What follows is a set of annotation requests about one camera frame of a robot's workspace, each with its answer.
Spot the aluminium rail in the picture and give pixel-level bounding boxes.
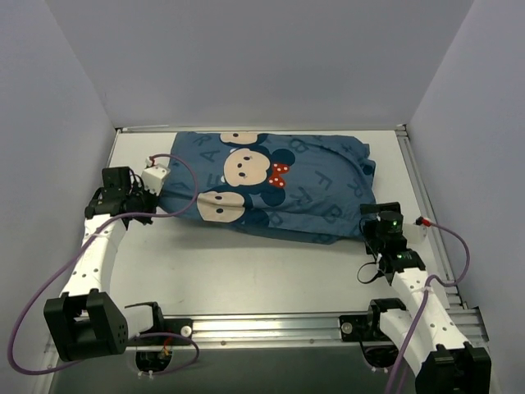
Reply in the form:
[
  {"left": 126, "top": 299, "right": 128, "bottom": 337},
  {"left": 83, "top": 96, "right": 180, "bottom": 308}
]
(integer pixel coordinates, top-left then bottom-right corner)
[
  {"left": 395, "top": 125, "right": 468, "bottom": 309},
  {"left": 43, "top": 308, "right": 490, "bottom": 353}
]

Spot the blue cartoon pillowcase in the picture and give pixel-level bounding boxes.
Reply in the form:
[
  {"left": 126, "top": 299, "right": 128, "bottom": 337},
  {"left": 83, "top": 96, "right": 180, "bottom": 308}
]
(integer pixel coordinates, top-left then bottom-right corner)
[{"left": 159, "top": 131, "right": 376, "bottom": 244}]

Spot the aluminium front rail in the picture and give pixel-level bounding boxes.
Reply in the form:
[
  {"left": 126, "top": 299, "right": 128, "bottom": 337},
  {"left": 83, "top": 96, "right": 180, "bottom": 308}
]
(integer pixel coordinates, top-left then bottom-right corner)
[{"left": 43, "top": 308, "right": 490, "bottom": 353}]

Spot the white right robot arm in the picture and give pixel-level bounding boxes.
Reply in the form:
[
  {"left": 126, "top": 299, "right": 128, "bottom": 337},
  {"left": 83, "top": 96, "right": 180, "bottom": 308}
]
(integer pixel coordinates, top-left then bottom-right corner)
[{"left": 359, "top": 203, "right": 491, "bottom": 393}]

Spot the aluminium right side rail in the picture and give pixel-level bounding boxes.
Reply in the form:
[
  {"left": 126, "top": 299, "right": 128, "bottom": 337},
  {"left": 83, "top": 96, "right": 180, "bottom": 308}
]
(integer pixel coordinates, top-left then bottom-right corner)
[{"left": 395, "top": 125, "right": 468, "bottom": 309}]

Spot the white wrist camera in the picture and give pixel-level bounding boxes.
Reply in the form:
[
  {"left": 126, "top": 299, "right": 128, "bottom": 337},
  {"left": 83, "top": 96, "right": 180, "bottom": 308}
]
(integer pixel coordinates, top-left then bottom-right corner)
[
  {"left": 403, "top": 223, "right": 427, "bottom": 245},
  {"left": 141, "top": 164, "right": 171, "bottom": 196}
]

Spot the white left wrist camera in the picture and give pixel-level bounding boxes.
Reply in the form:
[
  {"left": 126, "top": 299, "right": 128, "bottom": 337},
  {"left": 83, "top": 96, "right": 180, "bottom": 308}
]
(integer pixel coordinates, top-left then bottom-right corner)
[{"left": 141, "top": 164, "right": 171, "bottom": 196}]

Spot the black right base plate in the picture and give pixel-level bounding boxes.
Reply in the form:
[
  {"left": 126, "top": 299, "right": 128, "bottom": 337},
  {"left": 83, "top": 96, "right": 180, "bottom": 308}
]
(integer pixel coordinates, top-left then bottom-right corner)
[{"left": 338, "top": 309, "right": 412, "bottom": 343}]

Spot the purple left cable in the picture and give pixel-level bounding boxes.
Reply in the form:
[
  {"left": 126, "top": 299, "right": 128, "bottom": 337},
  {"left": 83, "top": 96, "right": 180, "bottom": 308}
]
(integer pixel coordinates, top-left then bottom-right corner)
[{"left": 7, "top": 153, "right": 201, "bottom": 377}]

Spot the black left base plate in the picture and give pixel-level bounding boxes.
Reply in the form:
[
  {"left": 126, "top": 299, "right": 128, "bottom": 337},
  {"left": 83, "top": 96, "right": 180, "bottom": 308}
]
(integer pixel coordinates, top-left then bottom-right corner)
[{"left": 126, "top": 318, "right": 194, "bottom": 347}]

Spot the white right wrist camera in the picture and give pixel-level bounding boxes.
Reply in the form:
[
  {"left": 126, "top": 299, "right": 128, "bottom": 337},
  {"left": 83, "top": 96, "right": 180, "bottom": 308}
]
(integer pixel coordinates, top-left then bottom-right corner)
[{"left": 403, "top": 223, "right": 427, "bottom": 245}]

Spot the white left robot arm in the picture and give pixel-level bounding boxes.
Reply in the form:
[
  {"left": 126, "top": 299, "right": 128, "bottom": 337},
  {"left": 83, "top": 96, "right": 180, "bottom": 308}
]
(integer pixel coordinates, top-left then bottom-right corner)
[{"left": 43, "top": 164, "right": 170, "bottom": 361}]

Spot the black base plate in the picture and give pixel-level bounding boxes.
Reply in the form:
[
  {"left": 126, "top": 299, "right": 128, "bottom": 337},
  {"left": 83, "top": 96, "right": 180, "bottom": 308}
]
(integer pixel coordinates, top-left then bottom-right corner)
[
  {"left": 338, "top": 309, "right": 412, "bottom": 343},
  {"left": 126, "top": 318, "right": 194, "bottom": 347}
]

